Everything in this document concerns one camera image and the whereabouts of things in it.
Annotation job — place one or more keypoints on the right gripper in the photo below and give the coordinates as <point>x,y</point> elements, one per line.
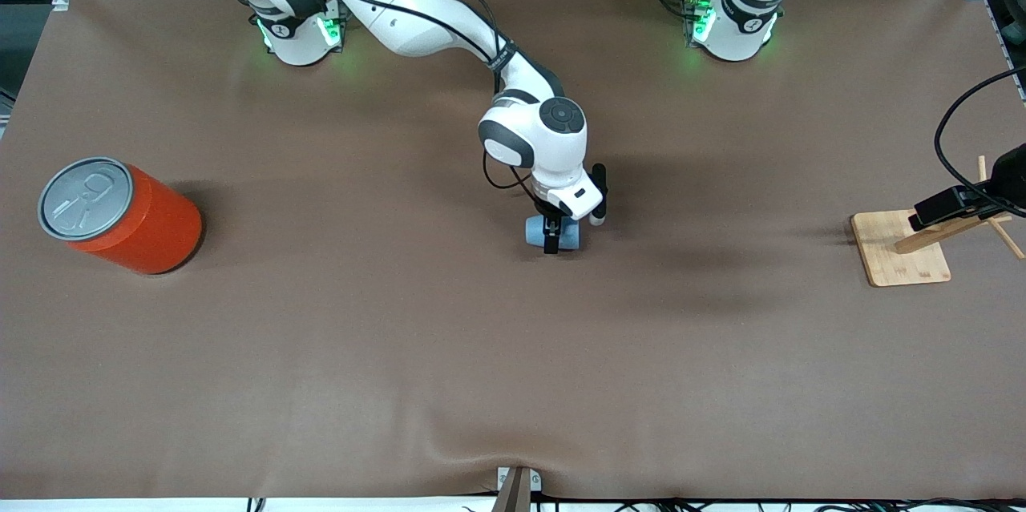
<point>551,237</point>

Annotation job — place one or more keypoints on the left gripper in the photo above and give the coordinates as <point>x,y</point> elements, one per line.
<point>1011,175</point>

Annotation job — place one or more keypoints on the light blue plastic cup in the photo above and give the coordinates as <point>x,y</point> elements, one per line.
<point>571,233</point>

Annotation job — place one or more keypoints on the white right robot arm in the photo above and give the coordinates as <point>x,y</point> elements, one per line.
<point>401,7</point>

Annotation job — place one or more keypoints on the wooden cup rack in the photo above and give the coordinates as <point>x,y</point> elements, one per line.
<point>898,251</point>

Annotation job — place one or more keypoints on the brown table mat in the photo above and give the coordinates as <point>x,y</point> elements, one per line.
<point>513,352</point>

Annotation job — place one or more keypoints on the metal table clamp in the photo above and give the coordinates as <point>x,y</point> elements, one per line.
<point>517,488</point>

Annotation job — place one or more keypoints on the red can with grey lid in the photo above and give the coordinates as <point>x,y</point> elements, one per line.
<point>152,227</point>

